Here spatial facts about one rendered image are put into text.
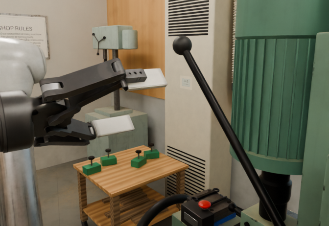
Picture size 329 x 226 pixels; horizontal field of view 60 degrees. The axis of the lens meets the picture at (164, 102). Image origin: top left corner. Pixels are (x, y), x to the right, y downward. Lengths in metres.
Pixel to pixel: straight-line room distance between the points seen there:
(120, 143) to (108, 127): 2.34
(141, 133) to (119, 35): 1.01
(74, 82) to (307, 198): 0.37
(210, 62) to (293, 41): 1.60
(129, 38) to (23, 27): 1.21
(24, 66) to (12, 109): 0.51
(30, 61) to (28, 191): 0.35
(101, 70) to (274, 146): 0.30
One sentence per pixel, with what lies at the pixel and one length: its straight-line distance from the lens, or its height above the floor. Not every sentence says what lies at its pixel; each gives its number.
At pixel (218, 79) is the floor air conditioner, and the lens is 2.09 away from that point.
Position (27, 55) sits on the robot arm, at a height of 1.38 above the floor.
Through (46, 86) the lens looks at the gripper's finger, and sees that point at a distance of 0.35.
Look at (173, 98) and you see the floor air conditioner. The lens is 2.35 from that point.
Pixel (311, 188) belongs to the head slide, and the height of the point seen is 1.20.
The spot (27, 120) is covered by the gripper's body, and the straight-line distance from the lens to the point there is 0.37.
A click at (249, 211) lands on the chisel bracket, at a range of 0.65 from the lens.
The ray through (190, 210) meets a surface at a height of 1.01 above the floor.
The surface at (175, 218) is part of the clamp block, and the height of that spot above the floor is 0.96.
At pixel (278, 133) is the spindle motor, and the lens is 0.48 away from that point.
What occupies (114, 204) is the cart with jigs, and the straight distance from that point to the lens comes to 1.89.
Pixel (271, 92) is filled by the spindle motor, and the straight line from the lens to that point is 0.47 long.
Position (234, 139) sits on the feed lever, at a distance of 0.44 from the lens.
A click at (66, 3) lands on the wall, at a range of 3.55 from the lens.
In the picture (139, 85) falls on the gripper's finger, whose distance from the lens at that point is 0.38.
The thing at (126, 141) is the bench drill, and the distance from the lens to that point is 2.87.
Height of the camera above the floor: 1.40
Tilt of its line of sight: 11 degrees down
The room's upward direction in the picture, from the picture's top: straight up
